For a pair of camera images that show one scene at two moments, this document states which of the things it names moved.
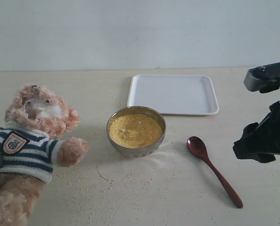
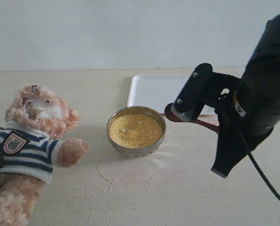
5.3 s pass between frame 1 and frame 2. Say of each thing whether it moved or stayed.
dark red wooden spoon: moved
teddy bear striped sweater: stayed
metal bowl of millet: stayed
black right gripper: moved
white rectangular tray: stayed
